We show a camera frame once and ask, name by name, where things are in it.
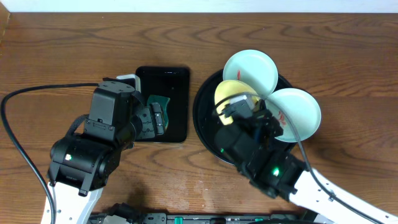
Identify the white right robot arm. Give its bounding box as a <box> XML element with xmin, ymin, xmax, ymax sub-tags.
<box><xmin>215</xmin><ymin>109</ymin><xmax>397</xmax><ymax>223</ymax></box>

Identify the black round tray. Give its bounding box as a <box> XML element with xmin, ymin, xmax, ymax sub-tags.
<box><xmin>193</xmin><ymin>69</ymin><xmax>296</xmax><ymax>165</ymax></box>

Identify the light blue plate with stain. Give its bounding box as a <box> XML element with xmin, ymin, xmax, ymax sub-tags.
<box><xmin>223</xmin><ymin>49</ymin><xmax>279</xmax><ymax>96</ymax></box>

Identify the pale green plate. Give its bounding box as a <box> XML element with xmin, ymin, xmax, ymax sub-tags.
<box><xmin>266</xmin><ymin>88</ymin><xmax>322</xmax><ymax>142</ymax></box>

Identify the green yellow sponge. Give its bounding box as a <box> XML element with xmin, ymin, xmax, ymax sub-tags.
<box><xmin>147</xmin><ymin>95</ymin><xmax>170</xmax><ymax>130</ymax></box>

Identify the black rectangular tray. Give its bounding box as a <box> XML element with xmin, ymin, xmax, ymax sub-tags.
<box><xmin>136</xmin><ymin>66</ymin><xmax>190</xmax><ymax>142</ymax></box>

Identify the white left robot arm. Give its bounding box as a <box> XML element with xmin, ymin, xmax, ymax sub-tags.
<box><xmin>45</xmin><ymin>100</ymin><xmax>167</xmax><ymax>223</ymax></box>

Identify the yellow plate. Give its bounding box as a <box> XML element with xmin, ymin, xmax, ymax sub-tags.
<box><xmin>214</xmin><ymin>80</ymin><xmax>260</xmax><ymax>125</ymax></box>

